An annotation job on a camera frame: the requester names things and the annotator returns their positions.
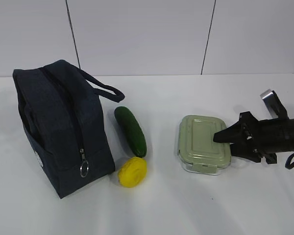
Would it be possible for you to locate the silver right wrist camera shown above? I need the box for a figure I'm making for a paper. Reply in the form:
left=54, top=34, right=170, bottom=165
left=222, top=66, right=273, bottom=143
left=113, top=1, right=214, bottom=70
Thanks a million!
left=260, top=89, right=289, bottom=119

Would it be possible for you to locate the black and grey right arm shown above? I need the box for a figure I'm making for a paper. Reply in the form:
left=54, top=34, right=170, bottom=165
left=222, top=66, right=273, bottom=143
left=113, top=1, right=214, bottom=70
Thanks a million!
left=213, top=112, right=294, bottom=169

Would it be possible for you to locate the dark navy fabric lunch bag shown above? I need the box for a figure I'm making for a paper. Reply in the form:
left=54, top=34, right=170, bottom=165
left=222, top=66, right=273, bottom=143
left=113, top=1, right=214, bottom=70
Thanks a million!
left=13, top=60, right=125, bottom=198

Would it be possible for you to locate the silver zipper pull ring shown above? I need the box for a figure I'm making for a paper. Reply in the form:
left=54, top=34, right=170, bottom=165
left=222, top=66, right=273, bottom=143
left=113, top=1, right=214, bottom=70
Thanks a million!
left=79, top=148, right=91, bottom=177

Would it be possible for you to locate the green cucumber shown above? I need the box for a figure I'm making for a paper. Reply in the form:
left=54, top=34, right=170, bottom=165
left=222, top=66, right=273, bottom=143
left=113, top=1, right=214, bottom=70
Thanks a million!
left=114, top=106, right=147, bottom=158

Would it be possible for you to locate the yellow lemon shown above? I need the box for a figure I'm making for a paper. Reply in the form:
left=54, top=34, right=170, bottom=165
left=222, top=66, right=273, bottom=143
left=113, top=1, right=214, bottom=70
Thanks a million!
left=118, top=157, right=147, bottom=188

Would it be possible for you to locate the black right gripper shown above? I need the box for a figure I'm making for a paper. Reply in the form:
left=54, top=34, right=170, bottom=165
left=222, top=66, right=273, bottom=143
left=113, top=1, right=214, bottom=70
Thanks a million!
left=213, top=112, right=286, bottom=164

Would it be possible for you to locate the green lidded glass container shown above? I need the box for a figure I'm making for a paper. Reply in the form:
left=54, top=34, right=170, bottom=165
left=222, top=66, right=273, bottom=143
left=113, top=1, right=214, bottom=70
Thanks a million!
left=177, top=115, right=231, bottom=175

